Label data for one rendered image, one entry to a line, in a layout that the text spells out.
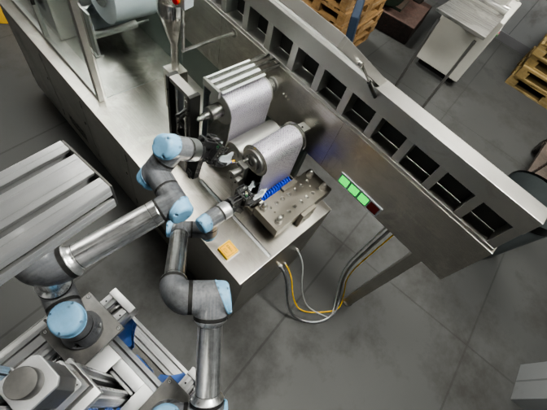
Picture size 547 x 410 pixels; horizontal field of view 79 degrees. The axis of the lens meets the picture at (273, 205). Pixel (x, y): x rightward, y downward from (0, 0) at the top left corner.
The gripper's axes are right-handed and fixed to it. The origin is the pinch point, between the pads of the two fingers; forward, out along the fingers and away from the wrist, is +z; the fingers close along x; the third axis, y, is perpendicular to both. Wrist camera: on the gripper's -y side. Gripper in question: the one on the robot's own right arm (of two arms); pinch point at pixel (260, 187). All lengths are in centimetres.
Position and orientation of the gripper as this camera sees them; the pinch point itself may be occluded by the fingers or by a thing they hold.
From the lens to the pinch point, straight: 156.8
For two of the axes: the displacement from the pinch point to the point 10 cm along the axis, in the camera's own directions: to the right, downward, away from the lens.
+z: 7.1, -5.1, 4.8
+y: 2.1, -5.0, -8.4
